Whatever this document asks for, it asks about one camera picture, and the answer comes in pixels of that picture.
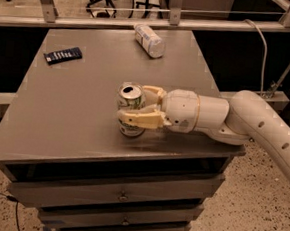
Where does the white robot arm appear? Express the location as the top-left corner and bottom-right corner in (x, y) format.
(117, 85), (290, 182)

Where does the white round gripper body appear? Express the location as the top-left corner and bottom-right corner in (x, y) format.
(161, 89), (199, 133)

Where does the green white 7up can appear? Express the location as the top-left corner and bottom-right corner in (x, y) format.
(117, 82), (146, 138)

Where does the black floor cable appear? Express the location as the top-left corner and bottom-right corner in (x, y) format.
(0, 189), (27, 231)

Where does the grey drawer cabinet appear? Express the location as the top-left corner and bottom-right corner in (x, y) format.
(0, 29), (244, 231)

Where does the metal railing frame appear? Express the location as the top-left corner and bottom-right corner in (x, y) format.
(0, 0), (290, 32)

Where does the white cable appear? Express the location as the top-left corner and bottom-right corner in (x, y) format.
(238, 18), (272, 96)

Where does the dark blue snack packet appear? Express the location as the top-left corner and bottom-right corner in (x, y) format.
(43, 47), (83, 65)

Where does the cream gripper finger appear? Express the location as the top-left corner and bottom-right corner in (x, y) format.
(117, 109), (171, 129)
(143, 85), (167, 110)

